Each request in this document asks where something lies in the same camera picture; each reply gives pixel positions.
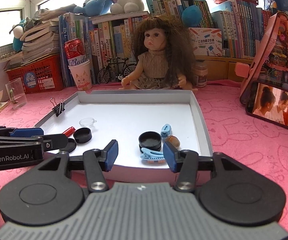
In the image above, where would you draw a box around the brown-haired doll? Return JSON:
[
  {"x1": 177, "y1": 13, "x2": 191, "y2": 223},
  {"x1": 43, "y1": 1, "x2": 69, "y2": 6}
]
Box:
[{"x1": 121, "y1": 16, "x2": 196, "y2": 90}]

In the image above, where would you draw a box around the smartphone showing video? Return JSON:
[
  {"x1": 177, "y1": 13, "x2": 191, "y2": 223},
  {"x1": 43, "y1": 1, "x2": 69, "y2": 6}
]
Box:
[{"x1": 246, "y1": 81, "x2": 288, "y2": 129}]

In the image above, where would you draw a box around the red Budweiser can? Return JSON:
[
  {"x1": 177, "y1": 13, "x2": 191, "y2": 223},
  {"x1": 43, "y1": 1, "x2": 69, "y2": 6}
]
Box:
[{"x1": 64, "y1": 38, "x2": 87, "y2": 66}]

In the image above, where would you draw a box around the light blue hair clip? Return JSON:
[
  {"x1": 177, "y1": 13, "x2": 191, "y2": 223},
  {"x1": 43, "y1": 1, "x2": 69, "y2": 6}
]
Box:
[{"x1": 140, "y1": 147, "x2": 165, "y2": 163}]

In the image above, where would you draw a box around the brown walnut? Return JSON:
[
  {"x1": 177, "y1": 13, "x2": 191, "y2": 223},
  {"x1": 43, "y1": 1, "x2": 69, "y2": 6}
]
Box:
[{"x1": 164, "y1": 135, "x2": 180, "y2": 148}]

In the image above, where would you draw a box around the red crayon cap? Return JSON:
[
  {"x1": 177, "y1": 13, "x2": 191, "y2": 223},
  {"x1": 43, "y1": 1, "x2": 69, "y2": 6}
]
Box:
[{"x1": 63, "y1": 126, "x2": 76, "y2": 137}]

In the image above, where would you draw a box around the white shallow cardboard box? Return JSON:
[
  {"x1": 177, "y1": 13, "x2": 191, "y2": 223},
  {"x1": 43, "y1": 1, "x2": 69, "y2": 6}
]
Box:
[{"x1": 36, "y1": 90, "x2": 213, "y2": 184}]

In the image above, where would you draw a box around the black round lid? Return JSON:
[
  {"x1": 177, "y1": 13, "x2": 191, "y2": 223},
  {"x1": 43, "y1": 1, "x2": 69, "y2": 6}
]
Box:
[
  {"x1": 59, "y1": 138, "x2": 76, "y2": 153},
  {"x1": 73, "y1": 127, "x2": 92, "y2": 144}
]

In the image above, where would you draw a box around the black round container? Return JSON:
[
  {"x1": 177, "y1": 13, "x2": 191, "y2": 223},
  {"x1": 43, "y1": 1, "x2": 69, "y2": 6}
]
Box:
[{"x1": 139, "y1": 131, "x2": 162, "y2": 153}]

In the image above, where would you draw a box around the white paper cup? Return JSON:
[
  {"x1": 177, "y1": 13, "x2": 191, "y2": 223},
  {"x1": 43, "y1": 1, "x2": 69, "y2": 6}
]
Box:
[{"x1": 69, "y1": 60, "x2": 92, "y2": 91}]

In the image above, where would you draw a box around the clear glass mug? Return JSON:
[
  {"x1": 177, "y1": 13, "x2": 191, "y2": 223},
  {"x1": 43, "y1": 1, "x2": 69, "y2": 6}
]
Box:
[{"x1": 5, "y1": 77, "x2": 27, "y2": 109}]

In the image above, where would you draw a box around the red plastic crate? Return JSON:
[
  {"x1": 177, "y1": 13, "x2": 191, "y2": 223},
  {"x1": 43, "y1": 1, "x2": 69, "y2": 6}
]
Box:
[{"x1": 6, "y1": 54, "x2": 64, "y2": 94}]

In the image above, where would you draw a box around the stack of books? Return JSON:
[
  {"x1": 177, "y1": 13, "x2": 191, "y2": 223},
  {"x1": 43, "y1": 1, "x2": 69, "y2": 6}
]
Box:
[{"x1": 7, "y1": 4, "x2": 76, "y2": 68}]

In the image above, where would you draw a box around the small glass jar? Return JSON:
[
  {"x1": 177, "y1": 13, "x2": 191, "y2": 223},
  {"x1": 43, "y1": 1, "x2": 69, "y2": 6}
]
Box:
[{"x1": 192, "y1": 62, "x2": 208, "y2": 88}]

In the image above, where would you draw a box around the miniature black bicycle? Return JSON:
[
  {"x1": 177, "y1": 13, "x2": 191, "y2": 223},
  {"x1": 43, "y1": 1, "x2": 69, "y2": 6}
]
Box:
[{"x1": 97, "y1": 57, "x2": 136, "y2": 84}]

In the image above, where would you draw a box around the black binder clip on box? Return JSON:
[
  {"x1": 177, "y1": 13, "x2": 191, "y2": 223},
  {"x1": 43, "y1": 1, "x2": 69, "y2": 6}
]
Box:
[{"x1": 50, "y1": 98, "x2": 65, "y2": 117}]

